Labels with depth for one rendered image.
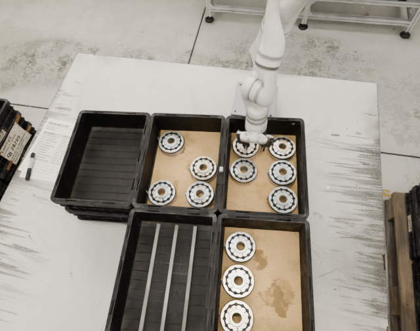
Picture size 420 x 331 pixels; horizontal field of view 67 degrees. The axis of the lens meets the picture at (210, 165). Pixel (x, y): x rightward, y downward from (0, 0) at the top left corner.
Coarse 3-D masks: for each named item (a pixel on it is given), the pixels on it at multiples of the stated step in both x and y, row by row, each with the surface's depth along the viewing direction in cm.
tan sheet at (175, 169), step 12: (180, 132) 133; (192, 132) 132; (204, 132) 132; (216, 132) 132; (192, 144) 130; (204, 144) 129; (216, 144) 129; (156, 156) 128; (168, 156) 128; (180, 156) 127; (192, 156) 127; (216, 156) 126; (156, 168) 126; (168, 168) 125; (180, 168) 125; (204, 168) 124; (156, 180) 123; (168, 180) 123; (180, 180) 123; (192, 180) 122; (216, 180) 122; (180, 192) 120; (180, 204) 118
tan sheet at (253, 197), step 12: (264, 156) 125; (264, 168) 123; (228, 180) 121; (264, 180) 120; (228, 192) 119; (240, 192) 119; (252, 192) 118; (264, 192) 118; (228, 204) 117; (240, 204) 117; (252, 204) 116; (264, 204) 116
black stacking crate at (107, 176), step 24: (96, 120) 132; (120, 120) 131; (144, 120) 129; (96, 144) 133; (120, 144) 132; (72, 168) 123; (96, 168) 128; (120, 168) 127; (72, 192) 123; (96, 192) 123; (120, 192) 122
